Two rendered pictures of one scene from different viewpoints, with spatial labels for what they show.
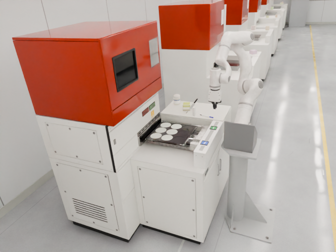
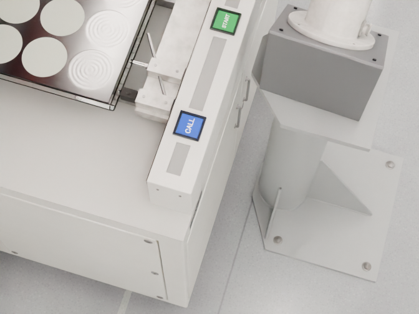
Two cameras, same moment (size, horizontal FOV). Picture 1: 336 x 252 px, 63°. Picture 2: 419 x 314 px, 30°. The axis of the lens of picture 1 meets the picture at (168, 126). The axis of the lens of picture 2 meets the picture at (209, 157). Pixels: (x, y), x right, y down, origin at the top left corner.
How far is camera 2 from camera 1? 1.24 m
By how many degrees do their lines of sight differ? 41
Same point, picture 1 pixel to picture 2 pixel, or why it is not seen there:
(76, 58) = not seen: outside the picture
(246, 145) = (343, 103)
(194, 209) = (158, 273)
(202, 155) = (179, 194)
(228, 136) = (279, 68)
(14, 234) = not seen: outside the picture
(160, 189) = (43, 226)
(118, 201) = not seen: outside the picture
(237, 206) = (292, 191)
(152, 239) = (37, 288)
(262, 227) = (356, 232)
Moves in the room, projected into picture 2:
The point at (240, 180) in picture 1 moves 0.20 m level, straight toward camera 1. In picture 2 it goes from (307, 153) to (299, 224)
